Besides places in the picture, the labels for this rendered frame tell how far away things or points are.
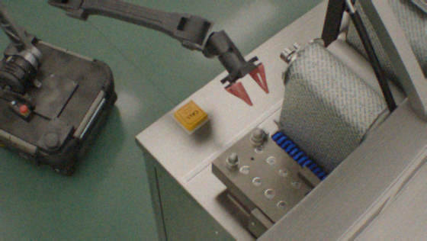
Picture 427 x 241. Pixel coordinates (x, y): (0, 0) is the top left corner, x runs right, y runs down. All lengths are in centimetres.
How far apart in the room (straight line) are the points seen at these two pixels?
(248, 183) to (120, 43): 174
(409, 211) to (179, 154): 82
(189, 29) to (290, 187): 47
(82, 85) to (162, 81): 45
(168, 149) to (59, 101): 102
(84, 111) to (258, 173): 124
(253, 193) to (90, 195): 129
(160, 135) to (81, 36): 154
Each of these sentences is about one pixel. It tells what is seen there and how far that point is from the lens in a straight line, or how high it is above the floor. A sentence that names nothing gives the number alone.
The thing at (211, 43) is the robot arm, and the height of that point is 118.
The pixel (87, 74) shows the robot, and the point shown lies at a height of 24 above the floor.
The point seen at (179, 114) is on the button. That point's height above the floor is 92.
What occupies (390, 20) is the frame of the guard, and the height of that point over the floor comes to 177.
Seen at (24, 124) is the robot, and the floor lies 24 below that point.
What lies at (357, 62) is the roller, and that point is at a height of 123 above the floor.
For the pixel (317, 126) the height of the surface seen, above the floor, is 117.
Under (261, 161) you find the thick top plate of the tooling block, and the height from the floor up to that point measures 103.
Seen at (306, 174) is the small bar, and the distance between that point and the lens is 153.
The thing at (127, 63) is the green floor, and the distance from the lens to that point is 304.
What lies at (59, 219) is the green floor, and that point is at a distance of 267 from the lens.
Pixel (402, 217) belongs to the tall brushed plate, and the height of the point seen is 144.
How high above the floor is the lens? 239
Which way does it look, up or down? 58 degrees down
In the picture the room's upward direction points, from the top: 1 degrees clockwise
